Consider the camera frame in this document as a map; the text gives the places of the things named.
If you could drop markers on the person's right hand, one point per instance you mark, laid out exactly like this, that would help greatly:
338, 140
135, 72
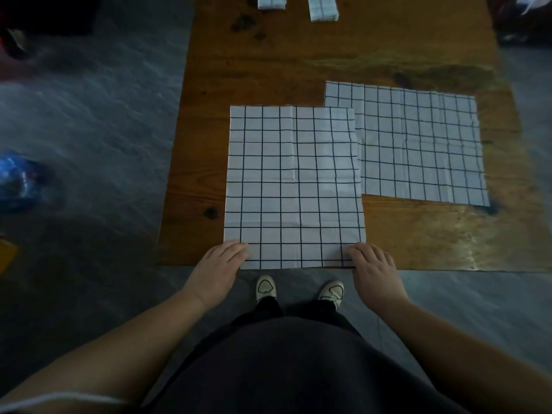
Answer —
378, 280

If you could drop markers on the person's left hand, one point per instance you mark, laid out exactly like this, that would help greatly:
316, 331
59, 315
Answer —
215, 273

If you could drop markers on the person's right fingers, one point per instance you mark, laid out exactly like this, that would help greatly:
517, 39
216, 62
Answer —
366, 253

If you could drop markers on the person's left fingers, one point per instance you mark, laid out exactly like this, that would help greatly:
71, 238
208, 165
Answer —
233, 250

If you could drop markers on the white checked cloth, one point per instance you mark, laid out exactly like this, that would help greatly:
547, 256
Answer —
293, 185
422, 146
322, 7
271, 1

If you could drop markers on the person's left forearm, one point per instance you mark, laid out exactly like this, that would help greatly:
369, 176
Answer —
112, 349

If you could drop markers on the person's right forearm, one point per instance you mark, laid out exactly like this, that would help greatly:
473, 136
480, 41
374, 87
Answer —
465, 357

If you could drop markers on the person's left white shoe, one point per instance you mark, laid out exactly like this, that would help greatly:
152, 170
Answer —
266, 288

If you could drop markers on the person's white shoe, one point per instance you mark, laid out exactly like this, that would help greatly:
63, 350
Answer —
332, 292
266, 288

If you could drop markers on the person's right white shoe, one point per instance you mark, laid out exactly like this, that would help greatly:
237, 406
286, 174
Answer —
332, 292

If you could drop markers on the person's black trousers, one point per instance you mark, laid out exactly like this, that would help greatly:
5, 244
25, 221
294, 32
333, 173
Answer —
297, 310

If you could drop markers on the person's dark grey shirt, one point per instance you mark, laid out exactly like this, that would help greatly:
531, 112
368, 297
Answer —
302, 370

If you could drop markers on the blue plastic bag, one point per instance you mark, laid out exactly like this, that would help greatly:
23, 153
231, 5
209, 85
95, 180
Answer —
17, 181

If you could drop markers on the orange object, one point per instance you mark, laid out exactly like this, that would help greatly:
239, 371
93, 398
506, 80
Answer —
6, 254

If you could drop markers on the folded white checked cloth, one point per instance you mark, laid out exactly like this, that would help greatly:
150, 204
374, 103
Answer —
271, 1
322, 7

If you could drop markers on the dark red bag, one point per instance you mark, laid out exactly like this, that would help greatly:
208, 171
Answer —
515, 21

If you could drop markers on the white plastic bag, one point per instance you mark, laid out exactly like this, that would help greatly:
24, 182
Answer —
532, 3

